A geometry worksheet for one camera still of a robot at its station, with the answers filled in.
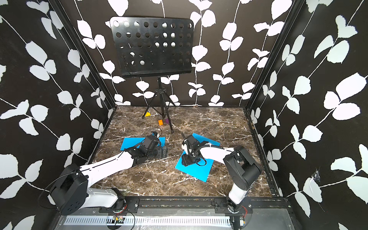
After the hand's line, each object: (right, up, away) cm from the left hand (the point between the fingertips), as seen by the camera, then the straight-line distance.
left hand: (163, 147), depth 87 cm
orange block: (-6, +15, +21) cm, 27 cm away
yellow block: (-17, +22, +25) cm, 38 cm away
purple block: (0, +16, +20) cm, 25 cm away
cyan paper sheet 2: (+24, -15, -1) cm, 28 cm away
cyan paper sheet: (-27, +1, +13) cm, 30 cm away
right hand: (+13, -9, +2) cm, 16 cm away
